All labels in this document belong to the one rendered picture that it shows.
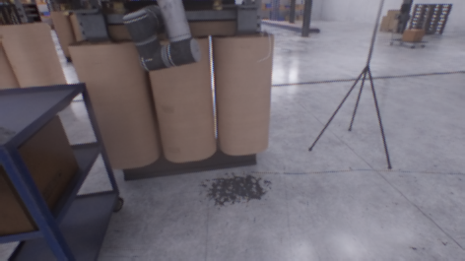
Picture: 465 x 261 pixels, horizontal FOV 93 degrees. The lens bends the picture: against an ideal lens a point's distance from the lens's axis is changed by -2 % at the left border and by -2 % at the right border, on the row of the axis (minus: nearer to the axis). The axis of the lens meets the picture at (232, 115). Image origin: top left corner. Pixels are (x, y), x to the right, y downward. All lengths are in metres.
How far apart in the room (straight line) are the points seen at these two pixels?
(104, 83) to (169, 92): 0.39
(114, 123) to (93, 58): 0.43
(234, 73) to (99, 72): 0.82
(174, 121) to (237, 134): 0.46
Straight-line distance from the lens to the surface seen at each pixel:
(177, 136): 1.65
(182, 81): 1.49
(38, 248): 1.71
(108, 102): 1.62
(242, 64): 1.50
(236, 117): 1.62
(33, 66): 3.71
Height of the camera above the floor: 1.25
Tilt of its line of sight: 26 degrees down
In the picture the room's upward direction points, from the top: 1 degrees counter-clockwise
